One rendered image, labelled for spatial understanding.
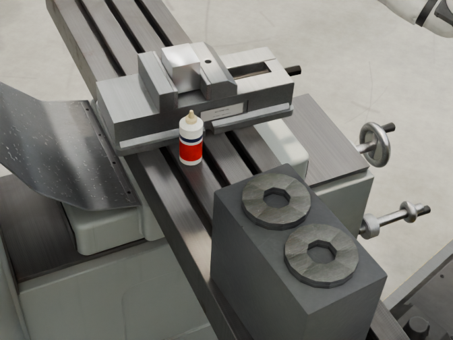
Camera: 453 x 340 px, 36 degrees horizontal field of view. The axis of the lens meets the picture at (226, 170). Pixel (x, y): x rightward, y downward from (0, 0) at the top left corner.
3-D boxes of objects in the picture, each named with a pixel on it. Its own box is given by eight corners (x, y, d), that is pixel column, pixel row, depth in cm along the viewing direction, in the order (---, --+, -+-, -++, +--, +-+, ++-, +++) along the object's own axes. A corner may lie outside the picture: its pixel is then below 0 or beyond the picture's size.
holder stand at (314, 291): (275, 245, 110) (289, 154, 96) (361, 355, 97) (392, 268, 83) (208, 274, 105) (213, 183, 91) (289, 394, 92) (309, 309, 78)
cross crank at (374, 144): (371, 142, 182) (380, 108, 174) (398, 172, 174) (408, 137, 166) (319, 158, 177) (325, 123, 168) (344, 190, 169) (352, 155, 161)
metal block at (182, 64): (188, 69, 129) (189, 42, 124) (199, 89, 125) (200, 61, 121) (161, 75, 127) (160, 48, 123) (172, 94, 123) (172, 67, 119)
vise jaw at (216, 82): (212, 56, 133) (212, 38, 130) (237, 95, 125) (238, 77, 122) (182, 62, 131) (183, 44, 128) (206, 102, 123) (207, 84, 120)
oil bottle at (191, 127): (196, 148, 125) (197, 100, 117) (205, 162, 122) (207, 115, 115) (175, 154, 124) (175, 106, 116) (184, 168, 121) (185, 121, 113)
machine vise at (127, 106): (262, 70, 142) (267, 24, 134) (294, 115, 133) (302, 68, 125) (95, 106, 132) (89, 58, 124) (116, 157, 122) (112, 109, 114)
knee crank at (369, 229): (420, 204, 180) (426, 187, 175) (434, 220, 176) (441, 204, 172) (348, 229, 172) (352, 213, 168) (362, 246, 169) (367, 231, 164)
